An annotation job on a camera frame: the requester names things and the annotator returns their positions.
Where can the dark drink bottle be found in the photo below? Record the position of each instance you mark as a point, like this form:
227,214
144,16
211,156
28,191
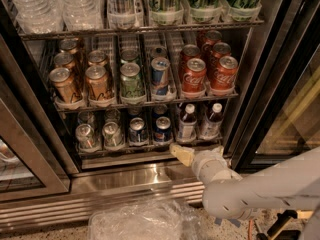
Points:
187,122
210,126

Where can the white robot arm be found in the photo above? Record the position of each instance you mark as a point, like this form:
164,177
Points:
291,184

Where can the open glass fridge door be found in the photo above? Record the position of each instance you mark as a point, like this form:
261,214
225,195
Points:
279,114

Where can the steel fridge base grille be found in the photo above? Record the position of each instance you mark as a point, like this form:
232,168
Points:
101,190

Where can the left glass fridge door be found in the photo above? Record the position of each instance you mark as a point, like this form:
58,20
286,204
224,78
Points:
28,167

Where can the right clear water bottle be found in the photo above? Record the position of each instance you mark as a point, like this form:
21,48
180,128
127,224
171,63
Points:
82,14

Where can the clear water bottle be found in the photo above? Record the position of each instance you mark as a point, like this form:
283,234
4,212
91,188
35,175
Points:
82,14
39,16

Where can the left clear water bottle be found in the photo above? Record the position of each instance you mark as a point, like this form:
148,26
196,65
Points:
39,16

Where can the front right Pepsi can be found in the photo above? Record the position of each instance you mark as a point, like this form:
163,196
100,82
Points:
163,129

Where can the pepsi can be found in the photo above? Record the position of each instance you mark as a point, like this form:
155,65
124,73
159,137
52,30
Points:
163,129
137,130

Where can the front left Pepsi can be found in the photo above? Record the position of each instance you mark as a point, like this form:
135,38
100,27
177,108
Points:
137,130

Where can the front right Coca-Cola can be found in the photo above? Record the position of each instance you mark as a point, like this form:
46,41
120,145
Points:
225,73

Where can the coca-cola can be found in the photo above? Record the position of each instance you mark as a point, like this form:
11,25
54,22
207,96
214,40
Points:
219,50
208,37
189,51
194,74
225,73

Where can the blue tape cross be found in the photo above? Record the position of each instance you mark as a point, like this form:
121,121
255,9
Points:
234,222

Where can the front left Coca-Cola can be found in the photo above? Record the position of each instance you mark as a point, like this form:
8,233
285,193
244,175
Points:
194,74

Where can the clear plastic bin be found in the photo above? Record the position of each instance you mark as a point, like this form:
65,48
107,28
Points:
147,220

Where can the front green can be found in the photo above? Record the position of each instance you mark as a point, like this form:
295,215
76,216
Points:
131,81

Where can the front blue silver can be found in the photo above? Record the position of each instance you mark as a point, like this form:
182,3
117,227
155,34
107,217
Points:
160,70

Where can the blue silver can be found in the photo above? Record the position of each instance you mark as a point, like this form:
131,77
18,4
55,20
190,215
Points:
158,51
160,70

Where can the middle right Coca-Cola can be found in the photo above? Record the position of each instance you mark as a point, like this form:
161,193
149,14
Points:
219,50

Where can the yellow black stand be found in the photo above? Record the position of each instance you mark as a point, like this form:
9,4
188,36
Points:
279,231

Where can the front silver can leftmost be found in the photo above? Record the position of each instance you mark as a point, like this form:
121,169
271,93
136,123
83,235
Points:
86,136

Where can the middle left Coca-Cola can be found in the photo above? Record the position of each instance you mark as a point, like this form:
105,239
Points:
189,51

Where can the back blue silver can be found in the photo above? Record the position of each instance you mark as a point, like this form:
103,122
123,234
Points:
158,51

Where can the back Coca-Cola can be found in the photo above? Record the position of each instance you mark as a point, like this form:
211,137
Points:
208,37

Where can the back green can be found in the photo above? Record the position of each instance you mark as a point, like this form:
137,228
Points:
129,56

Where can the front orange can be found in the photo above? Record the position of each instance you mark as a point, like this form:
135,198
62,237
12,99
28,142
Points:
98,83

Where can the orange can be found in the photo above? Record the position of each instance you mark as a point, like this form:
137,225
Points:
97,57
98,83

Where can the back orange can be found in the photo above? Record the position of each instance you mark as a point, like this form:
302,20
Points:
97,57

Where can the front left gold can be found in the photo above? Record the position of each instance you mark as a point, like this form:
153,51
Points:
65,84

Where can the gold can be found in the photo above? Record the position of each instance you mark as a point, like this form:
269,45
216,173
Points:
71,46
66,60
65,84

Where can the middle left gold can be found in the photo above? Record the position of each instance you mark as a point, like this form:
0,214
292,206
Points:
66,60

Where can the back left gold can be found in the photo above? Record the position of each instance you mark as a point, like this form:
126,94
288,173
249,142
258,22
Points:
71,46

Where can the middle wire shelf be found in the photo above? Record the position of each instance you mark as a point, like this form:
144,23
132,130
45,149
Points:
87,105

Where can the wire shelf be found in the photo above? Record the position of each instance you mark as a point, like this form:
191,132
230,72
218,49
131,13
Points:
87,105
140,30

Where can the upper wire shelf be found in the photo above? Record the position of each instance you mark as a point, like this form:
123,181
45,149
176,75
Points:
140,30

